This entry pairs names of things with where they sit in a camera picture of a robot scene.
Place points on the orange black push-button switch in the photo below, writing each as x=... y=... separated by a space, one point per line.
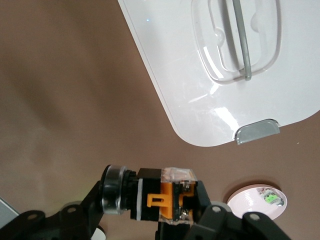
x=170 y=200

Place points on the green push-button switch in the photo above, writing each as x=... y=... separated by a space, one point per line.
x=271 y=198

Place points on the pink round plate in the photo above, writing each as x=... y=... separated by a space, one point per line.
x=247 y=202

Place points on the white lidded storage box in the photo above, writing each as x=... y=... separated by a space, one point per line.
x=187 y=75

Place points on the grey box latch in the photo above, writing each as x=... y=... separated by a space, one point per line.
x=257 y=132

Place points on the brown table mat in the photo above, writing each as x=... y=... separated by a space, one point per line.
x=62 y=100

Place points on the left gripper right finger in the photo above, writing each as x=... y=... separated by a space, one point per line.
x=220 y=225

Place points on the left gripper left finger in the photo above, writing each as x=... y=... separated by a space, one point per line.
x=82 y=212

